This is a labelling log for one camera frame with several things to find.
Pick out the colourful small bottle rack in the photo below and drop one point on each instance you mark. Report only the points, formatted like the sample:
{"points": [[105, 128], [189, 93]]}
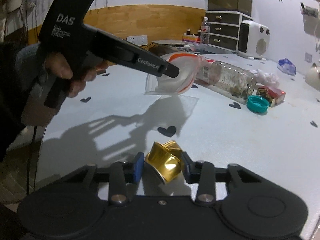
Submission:
{"points": [[191, 37]]}

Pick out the white plastic bag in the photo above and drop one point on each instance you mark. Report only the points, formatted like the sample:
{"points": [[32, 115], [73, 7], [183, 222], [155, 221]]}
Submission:
{"points": [[267, 77]]}

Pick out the glass tank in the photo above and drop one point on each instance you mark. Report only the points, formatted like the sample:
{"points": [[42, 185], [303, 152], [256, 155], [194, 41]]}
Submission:
{"points": [[228, 1]]}

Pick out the blue and white plastic packet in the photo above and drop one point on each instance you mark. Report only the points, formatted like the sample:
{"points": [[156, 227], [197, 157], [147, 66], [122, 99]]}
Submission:
{"points": [[287, 67]]}

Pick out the clear plastic bottle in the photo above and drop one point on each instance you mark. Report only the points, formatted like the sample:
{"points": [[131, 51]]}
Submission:
{"points": [[232, 77]]}

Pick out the clear zip bag red stripe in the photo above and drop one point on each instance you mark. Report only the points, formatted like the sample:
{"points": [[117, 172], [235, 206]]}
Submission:
{"points": [[185, 67]]}

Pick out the white cat-shaped ornament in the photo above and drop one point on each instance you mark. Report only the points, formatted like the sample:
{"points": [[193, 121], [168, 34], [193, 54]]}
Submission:
{"points": [[313, 77]]}

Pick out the silver laptop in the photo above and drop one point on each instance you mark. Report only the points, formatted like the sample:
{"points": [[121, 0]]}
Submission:
{"points": [[170, 42]]}

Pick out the white wall switch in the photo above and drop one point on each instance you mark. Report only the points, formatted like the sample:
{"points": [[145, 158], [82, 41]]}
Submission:
{"points": [[308, 57]]}

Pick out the white wall socket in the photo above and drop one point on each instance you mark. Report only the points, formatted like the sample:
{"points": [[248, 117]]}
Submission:
{"points": [[137, 40]]}

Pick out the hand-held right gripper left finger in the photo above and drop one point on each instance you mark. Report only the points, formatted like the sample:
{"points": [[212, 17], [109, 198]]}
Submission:
{"points": [[138, 167]]}

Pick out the white fan heater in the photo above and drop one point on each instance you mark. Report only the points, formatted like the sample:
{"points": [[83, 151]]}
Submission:
{"points": [[252, 40]]}

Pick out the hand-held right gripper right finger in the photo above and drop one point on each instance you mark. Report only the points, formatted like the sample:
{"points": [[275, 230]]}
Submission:
{"points": [[187, 170]]}

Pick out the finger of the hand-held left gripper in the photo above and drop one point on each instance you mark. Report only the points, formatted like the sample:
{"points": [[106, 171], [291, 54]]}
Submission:
{"points": [[171, 71]]}

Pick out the red label water bottle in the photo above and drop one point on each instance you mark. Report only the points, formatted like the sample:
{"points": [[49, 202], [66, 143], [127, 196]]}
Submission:
{"points": [[205, 32]]}

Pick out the white drawer organiser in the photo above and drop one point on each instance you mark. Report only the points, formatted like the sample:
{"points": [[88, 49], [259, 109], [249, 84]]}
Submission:
{"points": [[222, 32]]}

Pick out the person's left hand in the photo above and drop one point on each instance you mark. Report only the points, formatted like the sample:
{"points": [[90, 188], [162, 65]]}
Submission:
{"points": [[58, 65]]}

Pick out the teal bottle cap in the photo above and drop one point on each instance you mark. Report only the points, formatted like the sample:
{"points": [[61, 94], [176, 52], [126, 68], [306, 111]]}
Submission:
{"points": [[257, 105]]}

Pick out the person's left forearm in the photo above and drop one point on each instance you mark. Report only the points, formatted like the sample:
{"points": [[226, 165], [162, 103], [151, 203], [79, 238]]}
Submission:
{"points": [[10, 80]]}

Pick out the red foil snack packet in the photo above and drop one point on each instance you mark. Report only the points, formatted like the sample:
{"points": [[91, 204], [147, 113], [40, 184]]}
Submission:
{"points": [[275, 95]]}

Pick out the black heart stickers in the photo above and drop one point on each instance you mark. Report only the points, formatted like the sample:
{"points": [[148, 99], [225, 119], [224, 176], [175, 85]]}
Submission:
{"points": [[167, 130]]}

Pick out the wall-mounted letter holder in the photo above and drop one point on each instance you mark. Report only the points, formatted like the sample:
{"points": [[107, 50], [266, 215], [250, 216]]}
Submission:
{"points": [[311, 17]]}

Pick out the crushed gold drink can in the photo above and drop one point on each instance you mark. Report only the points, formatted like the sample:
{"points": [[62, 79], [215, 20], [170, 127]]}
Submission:
{"points": [[165, 165]]}

